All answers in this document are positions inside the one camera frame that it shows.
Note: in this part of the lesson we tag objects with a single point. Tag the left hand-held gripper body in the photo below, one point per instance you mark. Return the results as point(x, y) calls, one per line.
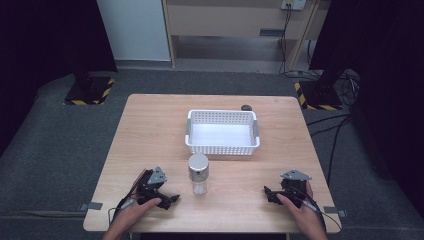
point(156, 176)

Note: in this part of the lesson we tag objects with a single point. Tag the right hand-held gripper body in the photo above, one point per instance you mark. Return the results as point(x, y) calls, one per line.
point(295, 182)

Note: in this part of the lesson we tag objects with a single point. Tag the glass jar with silver lid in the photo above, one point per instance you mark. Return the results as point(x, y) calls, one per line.
point(198, 166)

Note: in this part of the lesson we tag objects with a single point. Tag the white plastic basket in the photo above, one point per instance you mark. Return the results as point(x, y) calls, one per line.
point(221, 134)

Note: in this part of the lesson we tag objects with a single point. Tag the person's left hand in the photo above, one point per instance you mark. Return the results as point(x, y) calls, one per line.
point(131, 215)

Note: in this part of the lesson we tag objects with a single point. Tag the person's right hand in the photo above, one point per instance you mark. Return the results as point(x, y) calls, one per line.
point(305, 216)

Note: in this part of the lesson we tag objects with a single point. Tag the grey tape strip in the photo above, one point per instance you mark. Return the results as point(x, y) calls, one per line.
point(91, 206)
point(335, 211)

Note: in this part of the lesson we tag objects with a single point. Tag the small dark round object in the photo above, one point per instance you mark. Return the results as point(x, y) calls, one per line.
point(246, 107)

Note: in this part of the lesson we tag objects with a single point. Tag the striped black stand base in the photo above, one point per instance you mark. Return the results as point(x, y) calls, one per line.
point(320, 95)
point(90, 91)

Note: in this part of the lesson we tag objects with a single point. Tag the black curtain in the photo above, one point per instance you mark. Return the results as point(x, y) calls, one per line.
point(46, 43)
point(383, 83)

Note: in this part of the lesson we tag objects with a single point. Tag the white panel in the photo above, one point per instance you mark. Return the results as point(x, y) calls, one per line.
point(136, 28)

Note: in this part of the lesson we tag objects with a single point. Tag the wooden cabinet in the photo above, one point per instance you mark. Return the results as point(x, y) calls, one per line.
point(230, 20)

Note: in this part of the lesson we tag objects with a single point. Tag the wall power outlet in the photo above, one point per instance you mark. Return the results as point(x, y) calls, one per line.
point(293, 4)

